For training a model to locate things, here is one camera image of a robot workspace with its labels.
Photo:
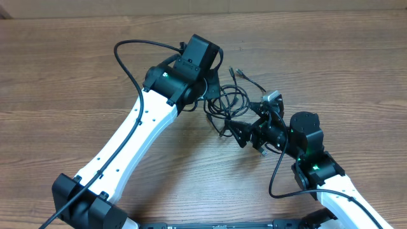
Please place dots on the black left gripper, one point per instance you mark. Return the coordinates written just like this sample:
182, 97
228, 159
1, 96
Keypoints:
213, 90

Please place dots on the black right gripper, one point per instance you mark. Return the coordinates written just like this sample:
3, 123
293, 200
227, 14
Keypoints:
245, 130

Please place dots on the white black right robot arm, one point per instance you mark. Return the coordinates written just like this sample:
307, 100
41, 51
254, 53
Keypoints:
315, 170

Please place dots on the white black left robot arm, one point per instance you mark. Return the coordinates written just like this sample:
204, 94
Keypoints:
88, 200

